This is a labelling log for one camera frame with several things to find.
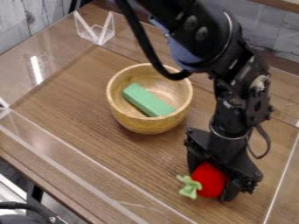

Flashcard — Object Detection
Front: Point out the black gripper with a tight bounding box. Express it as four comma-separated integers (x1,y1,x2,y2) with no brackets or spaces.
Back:
184,128,263,202

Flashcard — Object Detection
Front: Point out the red plush fruit green stem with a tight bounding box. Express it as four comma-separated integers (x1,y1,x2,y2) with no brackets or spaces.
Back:
176,162,228,200

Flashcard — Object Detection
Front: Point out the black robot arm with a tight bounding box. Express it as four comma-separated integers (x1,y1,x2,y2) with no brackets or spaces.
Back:
136,0,272,201

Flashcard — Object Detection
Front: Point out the wooden bowl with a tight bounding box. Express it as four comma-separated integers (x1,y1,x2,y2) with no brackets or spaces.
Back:
107,63,192,135

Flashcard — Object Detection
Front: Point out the green rectangular block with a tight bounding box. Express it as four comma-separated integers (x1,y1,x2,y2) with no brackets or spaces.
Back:
121,83,175,117

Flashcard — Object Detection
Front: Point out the clear acrylic tray wall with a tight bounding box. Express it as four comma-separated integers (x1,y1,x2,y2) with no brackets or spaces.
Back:
0,104,196,224

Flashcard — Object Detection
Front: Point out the black cable lower left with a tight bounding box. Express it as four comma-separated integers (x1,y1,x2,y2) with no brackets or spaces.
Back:
0,200,52,224

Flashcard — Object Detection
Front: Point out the clear acrylic corner bracket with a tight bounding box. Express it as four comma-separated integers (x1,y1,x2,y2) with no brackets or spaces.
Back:
73,10,115,46

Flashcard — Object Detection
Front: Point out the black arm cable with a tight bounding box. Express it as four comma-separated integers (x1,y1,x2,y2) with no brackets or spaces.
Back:
115,0,194,81

